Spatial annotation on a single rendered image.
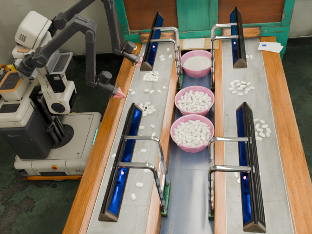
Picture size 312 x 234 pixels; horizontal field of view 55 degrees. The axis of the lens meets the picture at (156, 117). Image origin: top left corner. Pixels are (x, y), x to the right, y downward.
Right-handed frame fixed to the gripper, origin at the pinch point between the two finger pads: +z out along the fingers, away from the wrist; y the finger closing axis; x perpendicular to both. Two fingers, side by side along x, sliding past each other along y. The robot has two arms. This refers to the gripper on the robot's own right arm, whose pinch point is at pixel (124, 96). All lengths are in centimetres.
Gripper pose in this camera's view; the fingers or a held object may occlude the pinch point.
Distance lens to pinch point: 201.3
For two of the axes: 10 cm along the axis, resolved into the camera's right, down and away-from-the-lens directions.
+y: 1.4, -7.1, 6.9
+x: -5.4, 5.3, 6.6
